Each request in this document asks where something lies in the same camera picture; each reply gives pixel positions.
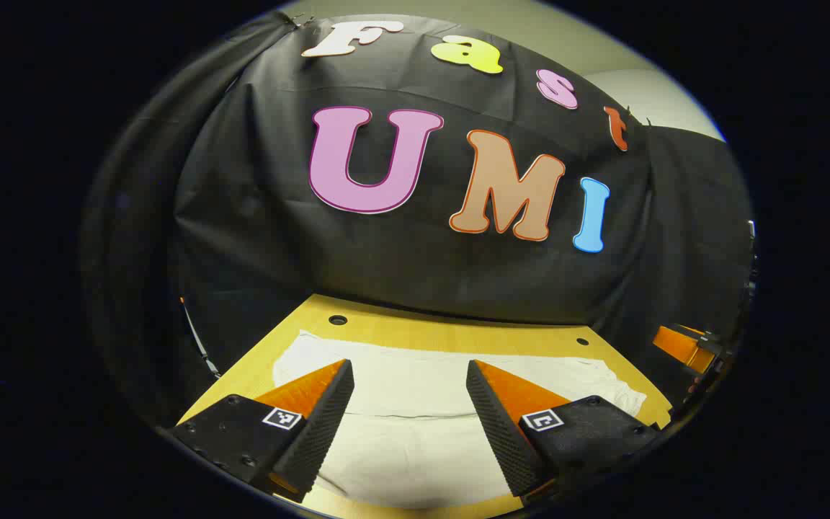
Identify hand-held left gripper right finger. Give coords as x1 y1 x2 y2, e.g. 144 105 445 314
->
465 359 664 505

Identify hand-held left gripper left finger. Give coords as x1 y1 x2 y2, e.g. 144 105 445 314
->
170 358 355 504

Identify white jeans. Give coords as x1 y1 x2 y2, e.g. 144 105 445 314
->
272 330 648 510

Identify black backdrop cloth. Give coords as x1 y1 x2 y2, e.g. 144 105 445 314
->
80 11 754 426

